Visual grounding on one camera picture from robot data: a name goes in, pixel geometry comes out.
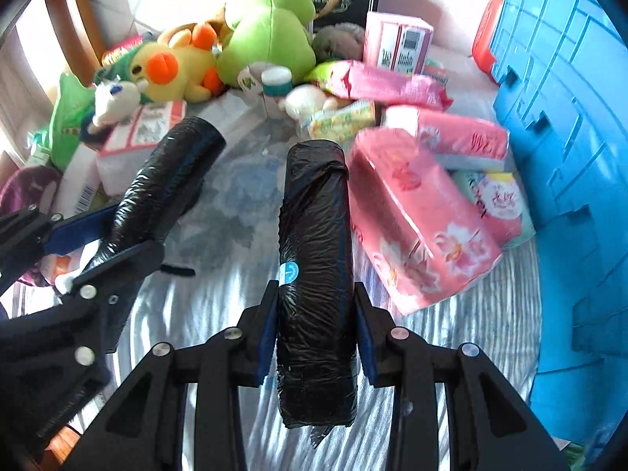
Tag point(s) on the black garbage bag roll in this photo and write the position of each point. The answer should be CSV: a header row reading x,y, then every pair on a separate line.
x,y
317,322

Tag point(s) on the white pink medicine box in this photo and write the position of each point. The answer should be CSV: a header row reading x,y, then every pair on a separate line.
x,y
132,141

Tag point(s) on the blue plastic storage crate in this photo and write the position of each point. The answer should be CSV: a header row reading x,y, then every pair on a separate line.
x,y
561,68

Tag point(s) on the pink wet wipes pack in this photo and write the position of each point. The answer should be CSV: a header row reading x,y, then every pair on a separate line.
x,y
355,80

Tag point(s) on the small teal capped jar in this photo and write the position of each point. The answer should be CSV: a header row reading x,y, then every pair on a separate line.
x,y
277,83

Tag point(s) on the pink snack can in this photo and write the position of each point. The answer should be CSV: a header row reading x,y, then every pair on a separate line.
x,y
112,55

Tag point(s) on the yellow green tissue packet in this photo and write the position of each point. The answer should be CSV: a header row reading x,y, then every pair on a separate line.
x,y
340,125

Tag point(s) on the yellow duck plush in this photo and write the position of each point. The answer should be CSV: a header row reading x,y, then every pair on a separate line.
x,y
179,66

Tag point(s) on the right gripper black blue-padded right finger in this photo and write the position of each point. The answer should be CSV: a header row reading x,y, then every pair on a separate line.
x,y
490,425

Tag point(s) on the small white plush toy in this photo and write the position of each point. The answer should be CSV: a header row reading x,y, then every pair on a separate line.
x,y
116,100

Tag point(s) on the pink blue tissue pack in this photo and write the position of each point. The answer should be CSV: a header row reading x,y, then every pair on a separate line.
x,y
457,142

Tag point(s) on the small floral tissue pack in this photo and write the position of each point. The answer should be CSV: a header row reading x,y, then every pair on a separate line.
x,y
501,204

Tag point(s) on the pink white upright box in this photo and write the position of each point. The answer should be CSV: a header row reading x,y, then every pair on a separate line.
x,y
397,43

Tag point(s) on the maroon round pouch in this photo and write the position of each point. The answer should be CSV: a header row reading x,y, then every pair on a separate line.
x,y
34,185

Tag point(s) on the green crocodile hand puppet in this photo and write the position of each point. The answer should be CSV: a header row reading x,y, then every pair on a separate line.
x,y
73,111

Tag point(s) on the green frog plush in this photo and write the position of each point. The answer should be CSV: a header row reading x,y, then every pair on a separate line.
x,y
267,31

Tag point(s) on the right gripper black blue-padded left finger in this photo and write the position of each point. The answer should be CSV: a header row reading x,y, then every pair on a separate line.
x,y
142,425

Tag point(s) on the small green pink box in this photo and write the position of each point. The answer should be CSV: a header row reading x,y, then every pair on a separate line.
x,y
436,71

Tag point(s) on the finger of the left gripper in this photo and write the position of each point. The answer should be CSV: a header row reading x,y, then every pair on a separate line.
x,y
68,235

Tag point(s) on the brown bear plush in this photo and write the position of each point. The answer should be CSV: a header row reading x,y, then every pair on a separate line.
x,y
217,22

